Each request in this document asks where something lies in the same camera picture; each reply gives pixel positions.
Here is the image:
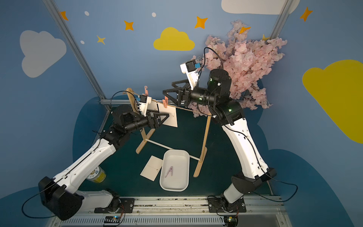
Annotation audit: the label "white postcard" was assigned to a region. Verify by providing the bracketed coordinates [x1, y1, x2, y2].
[162, 106, 178, 128]
[147, 99, 159, 113]
[140, 156, 163, 181]

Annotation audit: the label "purple clothespin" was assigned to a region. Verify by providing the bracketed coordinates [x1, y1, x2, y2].
[164, 166, 174, 178]

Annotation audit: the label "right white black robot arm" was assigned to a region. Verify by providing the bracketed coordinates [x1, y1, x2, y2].
[163, 69, 277, 206]

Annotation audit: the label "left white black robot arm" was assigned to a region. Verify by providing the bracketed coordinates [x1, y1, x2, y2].
[38, 105, 169, 220]

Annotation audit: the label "white rectangular tray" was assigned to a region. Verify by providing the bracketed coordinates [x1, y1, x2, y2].
[159, 149, 190, 192]

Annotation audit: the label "pink cherry blossom tree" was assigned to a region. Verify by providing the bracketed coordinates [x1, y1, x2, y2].
[193, 20, 287, 110]

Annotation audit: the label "yellow tin can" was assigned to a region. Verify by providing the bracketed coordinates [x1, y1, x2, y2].
[87, 166, 107, 183]

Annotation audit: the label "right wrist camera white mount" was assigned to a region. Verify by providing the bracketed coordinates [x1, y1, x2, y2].
[180, 59, 200, 90]

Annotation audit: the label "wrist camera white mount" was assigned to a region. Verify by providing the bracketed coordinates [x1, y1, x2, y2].
[180, 59, 200, 90]
[139, 95, 154, 117]

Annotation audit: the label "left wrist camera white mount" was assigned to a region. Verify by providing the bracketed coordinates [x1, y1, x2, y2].
[139, 95, 154, 117]

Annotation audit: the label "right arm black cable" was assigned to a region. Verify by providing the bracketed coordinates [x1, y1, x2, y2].
[198, 46, 298, 203]

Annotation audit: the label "jute string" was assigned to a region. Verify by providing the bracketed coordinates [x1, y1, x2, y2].
[122, 90, 212, 117]

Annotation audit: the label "wooden drying rack frame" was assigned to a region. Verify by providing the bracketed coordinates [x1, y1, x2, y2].
[122, 88, 211, 178]

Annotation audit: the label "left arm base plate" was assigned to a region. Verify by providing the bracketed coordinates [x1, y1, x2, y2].
[94, 197, 135, 214]

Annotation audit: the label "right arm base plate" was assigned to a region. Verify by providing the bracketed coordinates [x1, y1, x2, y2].
[207, 196, 246, 213]

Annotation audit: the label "aluminium frame profiles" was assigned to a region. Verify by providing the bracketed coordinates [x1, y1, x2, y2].
[42, 0, 296, 196]

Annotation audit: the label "aluminium front rail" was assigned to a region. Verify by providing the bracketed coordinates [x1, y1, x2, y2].
[46, 196, 292, 227]

